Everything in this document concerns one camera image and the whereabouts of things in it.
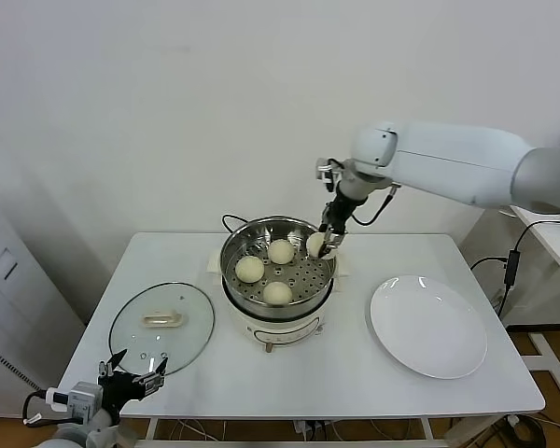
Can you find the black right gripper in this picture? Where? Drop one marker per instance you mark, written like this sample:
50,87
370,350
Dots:
340,212

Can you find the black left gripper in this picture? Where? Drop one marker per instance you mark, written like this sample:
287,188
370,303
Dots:
120,387

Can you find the white steamed baozi bun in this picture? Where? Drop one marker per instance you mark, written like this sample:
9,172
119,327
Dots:
280,252
249,270
315,245
277,294

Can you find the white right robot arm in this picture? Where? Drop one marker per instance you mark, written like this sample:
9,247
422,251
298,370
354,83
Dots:
448,158

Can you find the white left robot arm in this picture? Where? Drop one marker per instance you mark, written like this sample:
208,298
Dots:
70,438

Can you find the stainless steel steamer basket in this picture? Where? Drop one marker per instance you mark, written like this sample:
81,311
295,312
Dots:
303,284

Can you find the cream electric cooker base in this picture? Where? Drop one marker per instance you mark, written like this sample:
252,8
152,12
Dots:
280,326

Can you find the white round plate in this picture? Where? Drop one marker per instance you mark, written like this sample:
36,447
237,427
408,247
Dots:
424,326

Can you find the grey metal cabinet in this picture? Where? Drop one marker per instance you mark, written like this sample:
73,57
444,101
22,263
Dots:
9,303

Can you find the white power strip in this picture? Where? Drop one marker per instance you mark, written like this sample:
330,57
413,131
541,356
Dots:
308,427

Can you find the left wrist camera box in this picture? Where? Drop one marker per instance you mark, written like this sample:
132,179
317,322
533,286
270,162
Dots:
81,399

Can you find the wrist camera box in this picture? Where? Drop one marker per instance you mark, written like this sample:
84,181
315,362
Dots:
81,399
326,172

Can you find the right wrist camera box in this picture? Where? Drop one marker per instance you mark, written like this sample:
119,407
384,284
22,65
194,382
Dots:
326,172

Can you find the white table frame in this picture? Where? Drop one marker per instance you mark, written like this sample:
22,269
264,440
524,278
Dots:
425,427

